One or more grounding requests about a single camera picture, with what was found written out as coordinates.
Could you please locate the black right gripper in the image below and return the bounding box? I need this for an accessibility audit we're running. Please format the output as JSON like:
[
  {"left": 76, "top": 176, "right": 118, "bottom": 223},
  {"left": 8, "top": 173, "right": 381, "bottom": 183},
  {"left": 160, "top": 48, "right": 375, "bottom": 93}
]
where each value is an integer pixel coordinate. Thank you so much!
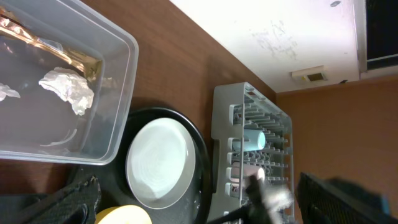
[{"left": 208, "top": 175, "right": 294, "bottom": 224}]

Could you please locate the round black tray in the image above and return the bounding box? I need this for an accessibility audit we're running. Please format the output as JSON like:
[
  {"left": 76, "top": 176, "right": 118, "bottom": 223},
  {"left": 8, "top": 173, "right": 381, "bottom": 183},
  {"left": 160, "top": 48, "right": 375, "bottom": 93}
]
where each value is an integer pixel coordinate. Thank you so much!
[{"left": 67, "top": 107, "right": 212, "bottom": 223}]

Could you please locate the yellow bowl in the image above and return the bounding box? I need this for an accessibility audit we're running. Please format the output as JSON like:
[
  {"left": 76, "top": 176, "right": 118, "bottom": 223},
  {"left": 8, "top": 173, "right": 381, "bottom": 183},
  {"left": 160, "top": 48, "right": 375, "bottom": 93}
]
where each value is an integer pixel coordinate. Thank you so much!
[{"left": 95, "top": 205, "right": 152, "bottom": 224}]

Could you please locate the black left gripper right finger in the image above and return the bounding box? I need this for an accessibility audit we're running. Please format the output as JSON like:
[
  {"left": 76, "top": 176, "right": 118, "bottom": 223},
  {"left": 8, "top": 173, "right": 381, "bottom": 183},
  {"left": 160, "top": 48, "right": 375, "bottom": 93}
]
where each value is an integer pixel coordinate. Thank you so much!
[{"left": 295, "top": 172, "right": 397, "bottom": 224}]

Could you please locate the pink plastic cup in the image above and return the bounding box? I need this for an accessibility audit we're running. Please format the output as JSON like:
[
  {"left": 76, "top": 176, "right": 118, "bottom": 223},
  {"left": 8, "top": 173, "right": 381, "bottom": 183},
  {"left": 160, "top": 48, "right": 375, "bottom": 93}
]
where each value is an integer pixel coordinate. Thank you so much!
[{"left": 230, "top": 162, "right": 266, "bottom": 187}]

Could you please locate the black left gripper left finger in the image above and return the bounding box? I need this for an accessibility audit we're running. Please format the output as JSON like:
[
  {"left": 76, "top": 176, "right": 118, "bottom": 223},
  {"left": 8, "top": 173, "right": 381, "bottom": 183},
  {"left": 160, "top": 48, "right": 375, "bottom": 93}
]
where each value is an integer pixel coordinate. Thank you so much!
[{"left": 1, "top": 175, "right": 101, "bottom": 223}]

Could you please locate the crumpled white tissue left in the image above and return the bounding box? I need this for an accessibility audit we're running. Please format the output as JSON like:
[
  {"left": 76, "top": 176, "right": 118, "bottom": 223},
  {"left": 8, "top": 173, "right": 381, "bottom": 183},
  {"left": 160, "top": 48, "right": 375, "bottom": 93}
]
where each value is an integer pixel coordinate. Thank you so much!
[{"left": 0, "top": 83, "right": 21, "bottom": 101}]

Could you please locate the light blue plastic cup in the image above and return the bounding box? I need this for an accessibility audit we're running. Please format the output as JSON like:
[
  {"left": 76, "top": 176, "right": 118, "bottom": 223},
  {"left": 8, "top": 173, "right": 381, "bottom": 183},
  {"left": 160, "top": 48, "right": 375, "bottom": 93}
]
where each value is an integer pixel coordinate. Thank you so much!
[{"left": 243, "top": 129, "right": 266, "bottom": 151}]

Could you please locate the crumpled white tissue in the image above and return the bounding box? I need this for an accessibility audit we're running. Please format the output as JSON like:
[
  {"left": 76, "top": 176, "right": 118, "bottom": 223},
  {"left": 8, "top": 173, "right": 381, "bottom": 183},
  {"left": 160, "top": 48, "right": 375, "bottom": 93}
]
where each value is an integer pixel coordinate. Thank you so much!
[
  {"left": 0, "top": 83, "right": 21, "bottom": 101},
  {"left": 39, "top": 67, "right": 95, "bottom": 116}
]

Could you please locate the clear plastic waste bin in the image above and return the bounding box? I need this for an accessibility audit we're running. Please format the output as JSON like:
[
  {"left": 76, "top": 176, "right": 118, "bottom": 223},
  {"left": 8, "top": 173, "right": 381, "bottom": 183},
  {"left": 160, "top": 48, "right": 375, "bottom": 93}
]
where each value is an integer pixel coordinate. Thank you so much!
[{"left": 1, "top": 1, "right": 139, "bottom": 165}]

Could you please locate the light grey round plate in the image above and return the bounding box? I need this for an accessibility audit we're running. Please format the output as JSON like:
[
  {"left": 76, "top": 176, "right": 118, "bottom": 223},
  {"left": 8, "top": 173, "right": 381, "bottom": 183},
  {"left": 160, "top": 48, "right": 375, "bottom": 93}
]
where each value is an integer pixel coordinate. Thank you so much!
[{"left": 126, "top": 118, "right": 196, "bottom": 210}]

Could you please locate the crumpled white tissue right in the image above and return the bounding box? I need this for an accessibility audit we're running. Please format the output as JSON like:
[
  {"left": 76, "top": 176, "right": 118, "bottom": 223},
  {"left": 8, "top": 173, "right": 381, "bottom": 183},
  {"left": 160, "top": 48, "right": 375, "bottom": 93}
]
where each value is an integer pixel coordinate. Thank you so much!
[{"left": 39, "top": 67, "right": 95, "bottom": 116}]

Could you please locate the gold snack wrapper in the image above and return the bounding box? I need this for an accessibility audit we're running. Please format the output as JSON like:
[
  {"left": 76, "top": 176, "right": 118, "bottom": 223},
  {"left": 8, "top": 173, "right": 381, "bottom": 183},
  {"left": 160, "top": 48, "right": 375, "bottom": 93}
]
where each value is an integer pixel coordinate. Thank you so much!
[{"left": 1, "top": 6, "right": 102, "bottom": 82}]

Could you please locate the grey dishwasher rack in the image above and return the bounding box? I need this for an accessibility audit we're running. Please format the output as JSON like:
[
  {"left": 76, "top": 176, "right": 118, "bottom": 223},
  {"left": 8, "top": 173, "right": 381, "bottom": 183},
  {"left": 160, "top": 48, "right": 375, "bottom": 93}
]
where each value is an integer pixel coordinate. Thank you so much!
[{"left": 208, "top": 82, "right": 294, "bottom": 220}]

